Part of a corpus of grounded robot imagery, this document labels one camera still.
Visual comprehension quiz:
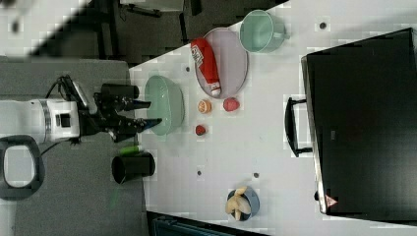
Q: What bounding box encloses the black cylinder cup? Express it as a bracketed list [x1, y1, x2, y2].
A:
[111, 151, 156, 184]

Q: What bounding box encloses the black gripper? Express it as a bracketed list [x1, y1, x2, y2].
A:
[79, 92, 162, 143]

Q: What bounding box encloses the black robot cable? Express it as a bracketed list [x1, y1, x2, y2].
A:
[40, 75, 72, 155]

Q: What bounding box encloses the purple oval plate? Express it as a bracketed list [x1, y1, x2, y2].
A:
[191, 28, 248, 99]

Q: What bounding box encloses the blue bowl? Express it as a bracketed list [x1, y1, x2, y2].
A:
[227, 186, 261, 221]

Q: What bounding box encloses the red apple toy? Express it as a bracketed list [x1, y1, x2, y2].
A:
[223, 97, 240, 112]

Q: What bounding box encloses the green mug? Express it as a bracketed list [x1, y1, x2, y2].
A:
[239, 10, 290, 53]

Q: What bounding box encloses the black toaster oven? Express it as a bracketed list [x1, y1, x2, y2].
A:
[301, 28, 417, 225]

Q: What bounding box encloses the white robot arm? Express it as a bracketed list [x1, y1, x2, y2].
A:
[1, 96, 161, 201]

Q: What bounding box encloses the green marker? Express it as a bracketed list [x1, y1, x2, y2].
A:
[119, 146, 143, 155]

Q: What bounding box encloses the black cylinder post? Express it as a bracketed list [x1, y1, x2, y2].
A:
[101, 84, 140, 99]

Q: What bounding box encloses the small red strawberry toy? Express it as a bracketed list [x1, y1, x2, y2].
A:
[195, 125, 207, 136]

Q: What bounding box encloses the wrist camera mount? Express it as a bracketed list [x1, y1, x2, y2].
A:
[61, 76, 97, 114]

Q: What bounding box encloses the green colander bowl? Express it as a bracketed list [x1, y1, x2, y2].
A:
[145, 76, 185, 136]

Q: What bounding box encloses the red ketchup bottle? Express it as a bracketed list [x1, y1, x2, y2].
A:
[191, 37, 221, 97]

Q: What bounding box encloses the orange slice toy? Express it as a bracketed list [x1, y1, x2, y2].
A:
[198, 99, 212, 114]

